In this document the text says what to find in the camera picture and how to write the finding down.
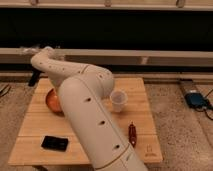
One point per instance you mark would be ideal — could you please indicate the orange ceramic bowl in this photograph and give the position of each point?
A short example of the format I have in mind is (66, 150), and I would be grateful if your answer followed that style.
(52, 102)

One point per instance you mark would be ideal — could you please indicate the black smartphone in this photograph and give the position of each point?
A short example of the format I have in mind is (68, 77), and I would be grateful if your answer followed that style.
(54, 143)

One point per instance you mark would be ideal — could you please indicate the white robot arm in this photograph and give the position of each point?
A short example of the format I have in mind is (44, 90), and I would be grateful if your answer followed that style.
(80, 89)

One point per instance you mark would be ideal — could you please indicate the translucent plastic cup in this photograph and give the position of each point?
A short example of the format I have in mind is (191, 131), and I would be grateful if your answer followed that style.
(118, 99)

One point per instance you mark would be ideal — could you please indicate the red brown pocket knife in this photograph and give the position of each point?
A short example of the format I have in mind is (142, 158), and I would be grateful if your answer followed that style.
(132, 134)

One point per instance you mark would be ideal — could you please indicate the wooden slat table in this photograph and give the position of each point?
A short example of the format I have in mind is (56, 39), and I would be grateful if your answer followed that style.
(40, 121)

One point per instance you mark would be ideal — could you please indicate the blue box on floor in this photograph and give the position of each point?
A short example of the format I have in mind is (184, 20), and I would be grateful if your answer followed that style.
(195, 100)

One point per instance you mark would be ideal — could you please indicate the black post base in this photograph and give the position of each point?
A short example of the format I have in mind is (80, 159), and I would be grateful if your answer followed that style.
(34, 78)

